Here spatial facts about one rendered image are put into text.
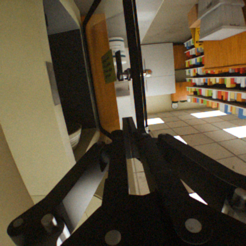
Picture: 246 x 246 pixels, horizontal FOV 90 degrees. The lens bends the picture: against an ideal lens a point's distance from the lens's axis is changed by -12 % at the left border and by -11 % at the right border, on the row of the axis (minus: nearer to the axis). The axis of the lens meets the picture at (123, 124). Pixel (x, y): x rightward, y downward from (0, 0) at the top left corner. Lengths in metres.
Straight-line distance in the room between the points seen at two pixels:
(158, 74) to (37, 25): 5.10
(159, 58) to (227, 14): 3.34
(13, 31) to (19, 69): 0.06
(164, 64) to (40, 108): 5.21
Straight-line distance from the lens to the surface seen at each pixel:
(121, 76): 0.28
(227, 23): 2.36
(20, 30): 0.28
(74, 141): 0.38
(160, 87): 5.30
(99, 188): 0.32
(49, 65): 0.26
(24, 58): 0.26
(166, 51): 5.45
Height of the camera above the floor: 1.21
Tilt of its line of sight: 17 degrees up
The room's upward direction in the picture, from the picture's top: 173 degrees clockwise
